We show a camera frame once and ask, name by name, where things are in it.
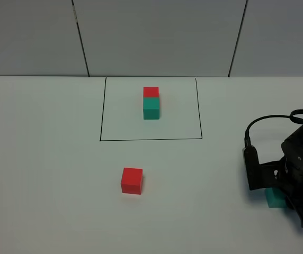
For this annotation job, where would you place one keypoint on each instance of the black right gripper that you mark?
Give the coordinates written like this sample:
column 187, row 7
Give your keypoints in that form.
column 287, row 176

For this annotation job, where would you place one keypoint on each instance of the green cube block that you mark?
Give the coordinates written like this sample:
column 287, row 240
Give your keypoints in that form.
column 275, row 198

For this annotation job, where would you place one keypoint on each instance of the red cube block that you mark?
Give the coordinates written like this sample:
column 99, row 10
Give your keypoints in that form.
column 131, row 181

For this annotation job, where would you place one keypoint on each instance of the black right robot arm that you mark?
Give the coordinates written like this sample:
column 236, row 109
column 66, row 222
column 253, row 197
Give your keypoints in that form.
column 292, row 146

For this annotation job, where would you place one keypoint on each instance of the green template cube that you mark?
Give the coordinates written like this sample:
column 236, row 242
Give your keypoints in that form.
column 151, row 108

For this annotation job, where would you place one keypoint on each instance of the red template cube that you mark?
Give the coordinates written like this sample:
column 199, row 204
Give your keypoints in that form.
column 151, row 92

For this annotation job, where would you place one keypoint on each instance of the black outlined template sheet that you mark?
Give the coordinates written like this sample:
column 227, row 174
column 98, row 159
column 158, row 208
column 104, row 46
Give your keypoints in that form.
column 123, row 109

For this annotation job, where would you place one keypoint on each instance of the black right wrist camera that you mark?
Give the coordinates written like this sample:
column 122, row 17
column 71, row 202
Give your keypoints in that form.
column 252, row 165

